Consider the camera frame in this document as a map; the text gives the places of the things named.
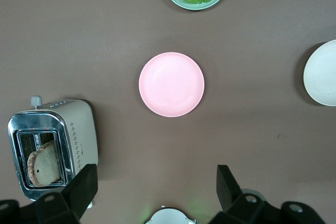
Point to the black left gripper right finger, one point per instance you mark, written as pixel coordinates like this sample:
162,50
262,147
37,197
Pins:
231,192

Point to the pink shallow plate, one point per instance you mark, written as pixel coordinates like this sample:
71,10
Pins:
171,84

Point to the brown bread slice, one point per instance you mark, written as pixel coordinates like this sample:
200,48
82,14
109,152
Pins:
43,165

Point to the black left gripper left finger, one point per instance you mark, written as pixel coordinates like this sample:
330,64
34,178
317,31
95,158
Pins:
78,190

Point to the beige and chrome toaster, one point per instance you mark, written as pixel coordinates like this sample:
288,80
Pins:
78,129

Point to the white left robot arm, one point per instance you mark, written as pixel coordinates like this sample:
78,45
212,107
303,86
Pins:
168,217

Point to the beige shallow plate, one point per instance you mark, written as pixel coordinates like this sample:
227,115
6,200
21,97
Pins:
323,74

